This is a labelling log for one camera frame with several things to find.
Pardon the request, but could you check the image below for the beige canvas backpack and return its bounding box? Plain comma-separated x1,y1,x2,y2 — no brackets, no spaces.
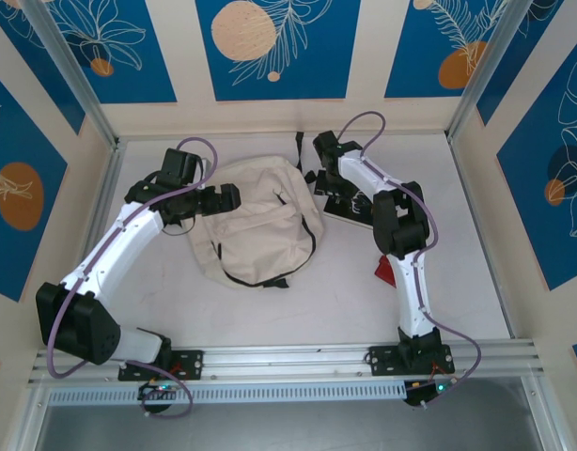
184,132,326,291

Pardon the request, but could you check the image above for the white slotted cable duct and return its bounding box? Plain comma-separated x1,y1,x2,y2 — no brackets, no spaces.
47,379,408,408

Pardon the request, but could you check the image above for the red wallet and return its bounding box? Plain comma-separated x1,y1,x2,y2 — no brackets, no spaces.
373,256,398,288

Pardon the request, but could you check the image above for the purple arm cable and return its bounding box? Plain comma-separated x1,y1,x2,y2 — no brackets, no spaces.
48,136,219,419
337,111,482,410

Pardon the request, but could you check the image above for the long aluminium frame rail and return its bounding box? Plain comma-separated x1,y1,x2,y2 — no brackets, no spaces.
27,338,548,385

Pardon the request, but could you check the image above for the aluminium frame post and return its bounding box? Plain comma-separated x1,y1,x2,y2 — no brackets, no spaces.
19,0,120,148
446,0,539,145

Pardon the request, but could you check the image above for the small circuit board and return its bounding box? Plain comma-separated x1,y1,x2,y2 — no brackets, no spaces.
136,381,180,401
403,379,460,408

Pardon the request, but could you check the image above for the aluminium side rail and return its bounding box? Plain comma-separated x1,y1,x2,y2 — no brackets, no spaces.
55,138,126,350
445,135,518,340

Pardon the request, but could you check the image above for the black book with gold title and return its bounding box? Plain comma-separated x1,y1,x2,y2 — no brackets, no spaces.
321,186,378,232

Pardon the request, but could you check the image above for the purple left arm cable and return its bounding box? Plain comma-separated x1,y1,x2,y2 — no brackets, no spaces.
48,136,219,419

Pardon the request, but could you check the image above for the aluminium frame leg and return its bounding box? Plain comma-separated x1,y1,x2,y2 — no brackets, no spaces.
8,382,53,451
521,375,569,451

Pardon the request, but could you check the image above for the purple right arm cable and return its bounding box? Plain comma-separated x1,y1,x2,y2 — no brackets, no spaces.
337,111,482,410

